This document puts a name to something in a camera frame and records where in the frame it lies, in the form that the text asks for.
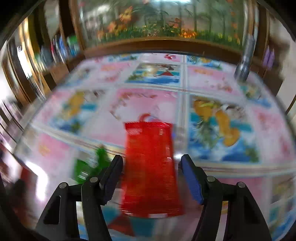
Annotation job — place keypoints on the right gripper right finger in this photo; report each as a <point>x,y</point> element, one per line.
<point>195,178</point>

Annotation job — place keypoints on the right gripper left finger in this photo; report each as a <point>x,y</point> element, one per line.
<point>110,179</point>

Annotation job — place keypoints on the green snack packet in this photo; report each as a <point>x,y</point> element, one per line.
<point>90,164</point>

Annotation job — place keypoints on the large red tissue pack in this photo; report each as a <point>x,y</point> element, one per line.
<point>149,184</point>

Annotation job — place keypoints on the floral plastic tablecloth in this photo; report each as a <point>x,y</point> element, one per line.
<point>235,131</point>

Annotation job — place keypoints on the silver flashlight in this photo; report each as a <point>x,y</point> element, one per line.
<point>243,67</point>

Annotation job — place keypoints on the wooden side cabinet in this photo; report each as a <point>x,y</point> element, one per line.
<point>56,74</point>

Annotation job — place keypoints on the purple spray bottles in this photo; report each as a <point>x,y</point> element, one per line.
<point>268,59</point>

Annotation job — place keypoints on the glass flower display panel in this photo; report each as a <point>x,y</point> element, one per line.
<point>221,22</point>

